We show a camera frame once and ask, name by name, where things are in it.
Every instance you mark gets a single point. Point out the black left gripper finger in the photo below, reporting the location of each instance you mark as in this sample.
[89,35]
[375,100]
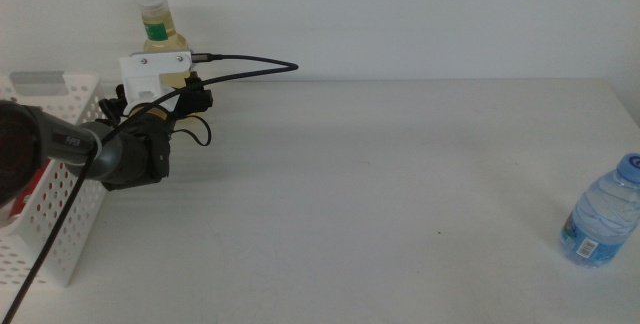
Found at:
[194,83]

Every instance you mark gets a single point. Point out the yellow oil bottle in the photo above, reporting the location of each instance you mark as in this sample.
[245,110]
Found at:
[160,19]

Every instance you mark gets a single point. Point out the red soda can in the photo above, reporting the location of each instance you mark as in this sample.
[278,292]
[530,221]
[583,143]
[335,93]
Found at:
[27,196]

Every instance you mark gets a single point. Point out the clear water bottle blue cap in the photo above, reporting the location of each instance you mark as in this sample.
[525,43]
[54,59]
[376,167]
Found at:
[600,214]

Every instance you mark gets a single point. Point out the white perforated plastic basket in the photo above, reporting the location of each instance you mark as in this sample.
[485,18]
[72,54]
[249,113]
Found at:
[65,234]

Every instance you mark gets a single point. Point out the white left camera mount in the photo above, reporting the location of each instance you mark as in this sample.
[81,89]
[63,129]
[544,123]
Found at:
[145,74]

